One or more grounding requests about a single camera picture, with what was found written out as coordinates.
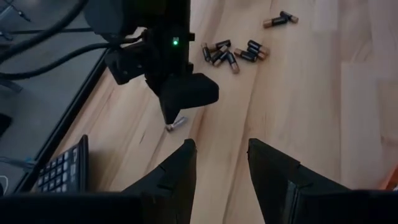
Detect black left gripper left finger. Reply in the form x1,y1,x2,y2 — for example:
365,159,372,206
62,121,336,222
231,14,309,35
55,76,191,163
122,138,198,224

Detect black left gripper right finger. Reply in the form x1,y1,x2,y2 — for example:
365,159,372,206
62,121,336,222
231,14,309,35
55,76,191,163
247,138,348,224

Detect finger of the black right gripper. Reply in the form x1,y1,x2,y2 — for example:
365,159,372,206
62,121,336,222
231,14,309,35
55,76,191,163
160,73,220,110
159,96,183,126

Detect silver battery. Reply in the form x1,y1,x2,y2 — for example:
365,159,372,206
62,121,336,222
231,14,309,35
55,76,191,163
165,116,188,133

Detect large black copper battery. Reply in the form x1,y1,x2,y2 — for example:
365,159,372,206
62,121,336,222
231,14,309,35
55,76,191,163
262,16,289,29

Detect black calculator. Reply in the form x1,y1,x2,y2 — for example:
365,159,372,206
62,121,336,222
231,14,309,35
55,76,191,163
36,134,90,194

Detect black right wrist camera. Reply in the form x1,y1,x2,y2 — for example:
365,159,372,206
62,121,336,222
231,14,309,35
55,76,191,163
104,39,150,86

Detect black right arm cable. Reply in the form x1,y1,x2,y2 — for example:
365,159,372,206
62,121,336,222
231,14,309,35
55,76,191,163
0,42,113,81

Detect black hanging cable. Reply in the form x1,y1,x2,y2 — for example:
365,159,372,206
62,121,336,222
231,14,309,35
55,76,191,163
0,0,91,65

